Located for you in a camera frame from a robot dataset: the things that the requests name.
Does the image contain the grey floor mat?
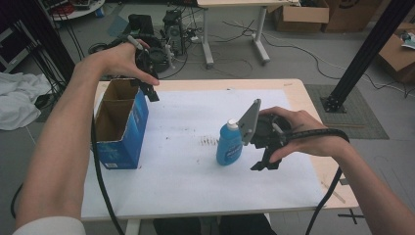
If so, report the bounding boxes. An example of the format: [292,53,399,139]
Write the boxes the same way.
[304,83,390,141]

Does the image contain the person's right hand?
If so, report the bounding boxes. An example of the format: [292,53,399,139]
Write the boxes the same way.
[258,106,351,165]

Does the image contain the black speaker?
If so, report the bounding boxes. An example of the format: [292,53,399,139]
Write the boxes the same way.
[127,14,155,35]

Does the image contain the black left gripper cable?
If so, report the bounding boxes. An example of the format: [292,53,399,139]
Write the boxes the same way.
[91,114,126,235]

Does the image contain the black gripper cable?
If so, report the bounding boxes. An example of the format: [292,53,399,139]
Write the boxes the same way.
[283,127,350,235]
[91,114,126,235]

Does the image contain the coiled black cable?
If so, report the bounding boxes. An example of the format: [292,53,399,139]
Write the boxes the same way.
[87,42,111,56]

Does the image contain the round white table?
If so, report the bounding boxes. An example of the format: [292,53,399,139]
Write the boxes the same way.
[42,0,106,23]

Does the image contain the person's dark legs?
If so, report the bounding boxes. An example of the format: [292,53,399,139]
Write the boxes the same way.
[152,213,278,235]

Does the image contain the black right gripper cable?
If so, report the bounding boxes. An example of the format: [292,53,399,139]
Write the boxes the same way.
[283,127,350,235]

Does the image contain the light wooden table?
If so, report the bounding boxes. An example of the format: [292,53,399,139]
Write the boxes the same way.
[81,77,360,226]

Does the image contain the blue bottle with white cap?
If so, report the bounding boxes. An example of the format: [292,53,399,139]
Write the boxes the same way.
[215,118,244,166]

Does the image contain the white cloth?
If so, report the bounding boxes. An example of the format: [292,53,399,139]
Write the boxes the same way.
[0,71,53,131]

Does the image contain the black metal post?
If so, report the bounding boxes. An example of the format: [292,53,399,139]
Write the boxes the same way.
[321,0,415,114]
[19,0,76,82]

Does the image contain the open cardboard box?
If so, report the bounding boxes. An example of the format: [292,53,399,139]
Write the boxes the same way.
[273,0,331,33]

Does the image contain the person's left hand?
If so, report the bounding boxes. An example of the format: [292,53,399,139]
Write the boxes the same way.
[73,38,161,87]

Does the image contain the computer tower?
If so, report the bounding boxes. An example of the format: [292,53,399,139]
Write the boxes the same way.
[161,9,185,57]

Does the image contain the white sleeve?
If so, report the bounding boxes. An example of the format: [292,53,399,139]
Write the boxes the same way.
[13,215,87,235]

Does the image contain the large closed cardboard box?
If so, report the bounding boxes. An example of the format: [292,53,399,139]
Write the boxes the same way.
[322,0,386,33]

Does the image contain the white desk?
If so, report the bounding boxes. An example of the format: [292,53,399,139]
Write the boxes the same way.
[196,0,301,67]

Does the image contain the blue cardboard box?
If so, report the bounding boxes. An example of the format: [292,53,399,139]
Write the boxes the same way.
[92,77,150,170]

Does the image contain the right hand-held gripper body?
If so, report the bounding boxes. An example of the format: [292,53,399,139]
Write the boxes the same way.
[237,98,293,155]

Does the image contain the white table leg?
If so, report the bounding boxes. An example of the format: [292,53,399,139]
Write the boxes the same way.
[125,218,141,235]

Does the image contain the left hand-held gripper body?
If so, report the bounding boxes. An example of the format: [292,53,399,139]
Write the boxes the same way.
[133,33,173,81]

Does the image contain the long black floor cable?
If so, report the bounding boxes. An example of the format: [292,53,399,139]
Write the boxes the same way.
[221,19,415,99]

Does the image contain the cardboard box with papers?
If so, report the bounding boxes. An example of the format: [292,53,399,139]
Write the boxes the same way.
[376,23,415,84]

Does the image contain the white paper sheet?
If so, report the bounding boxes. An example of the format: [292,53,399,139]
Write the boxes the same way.
[81,88,326,219]

